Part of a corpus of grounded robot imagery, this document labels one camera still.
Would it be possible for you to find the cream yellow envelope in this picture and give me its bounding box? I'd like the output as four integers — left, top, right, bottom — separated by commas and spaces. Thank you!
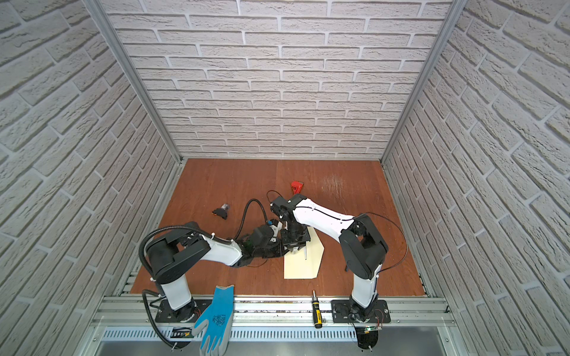
284, 227, 324, 280

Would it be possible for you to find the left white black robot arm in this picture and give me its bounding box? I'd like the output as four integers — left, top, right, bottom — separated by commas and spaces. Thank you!
138, 220, 287, 323

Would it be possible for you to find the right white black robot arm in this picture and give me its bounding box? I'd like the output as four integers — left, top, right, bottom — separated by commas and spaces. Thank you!
270, 194, 388, 322

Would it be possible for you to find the red black pipe wrench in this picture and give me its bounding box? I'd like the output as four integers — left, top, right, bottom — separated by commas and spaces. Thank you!
290, 181, 304, 195

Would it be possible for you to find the small black clear plug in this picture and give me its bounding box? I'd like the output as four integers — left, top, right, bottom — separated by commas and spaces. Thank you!
212, 204, 229, 220

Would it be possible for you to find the black yellow screwdriver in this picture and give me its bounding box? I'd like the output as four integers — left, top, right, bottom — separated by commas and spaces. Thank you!
311, 291, 323, 329

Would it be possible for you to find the blue grey work glove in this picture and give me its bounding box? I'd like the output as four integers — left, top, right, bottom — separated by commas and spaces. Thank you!
191, 285, 235, 355

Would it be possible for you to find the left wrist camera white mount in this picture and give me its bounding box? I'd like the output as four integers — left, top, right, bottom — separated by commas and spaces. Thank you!
267, 219, 284, 238

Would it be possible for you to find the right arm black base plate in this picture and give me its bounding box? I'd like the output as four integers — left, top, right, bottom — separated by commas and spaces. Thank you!
330, 299, 391, 324

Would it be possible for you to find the left black corrugated cable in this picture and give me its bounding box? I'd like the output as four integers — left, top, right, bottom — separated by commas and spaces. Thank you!
137, 198, 270, 350

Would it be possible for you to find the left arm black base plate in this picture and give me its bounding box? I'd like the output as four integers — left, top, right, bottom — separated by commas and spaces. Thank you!
154, 299, 212, 323

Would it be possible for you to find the aluminium front rail frame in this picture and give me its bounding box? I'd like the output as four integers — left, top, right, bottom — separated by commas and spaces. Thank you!
76, 294, 468, 355

